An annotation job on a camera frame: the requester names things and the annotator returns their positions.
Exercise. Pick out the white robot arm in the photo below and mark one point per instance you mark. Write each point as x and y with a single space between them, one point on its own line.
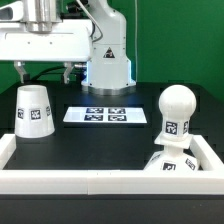
90 36

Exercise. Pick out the white marker plate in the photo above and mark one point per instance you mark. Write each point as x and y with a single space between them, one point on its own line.
115 115

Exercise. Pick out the white lamp base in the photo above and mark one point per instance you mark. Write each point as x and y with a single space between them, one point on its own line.
172 157

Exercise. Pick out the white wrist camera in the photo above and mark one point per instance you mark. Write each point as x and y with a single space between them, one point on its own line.
12 12

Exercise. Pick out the white lamp bulb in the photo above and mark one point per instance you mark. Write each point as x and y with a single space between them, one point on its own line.
177 104

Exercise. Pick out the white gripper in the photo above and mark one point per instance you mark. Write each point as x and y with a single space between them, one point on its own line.
69 41

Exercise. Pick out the white lamp shade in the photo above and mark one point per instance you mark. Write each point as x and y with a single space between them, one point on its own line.
33 117

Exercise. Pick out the white U-shaped frame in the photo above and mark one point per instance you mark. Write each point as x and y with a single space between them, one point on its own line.
209 180

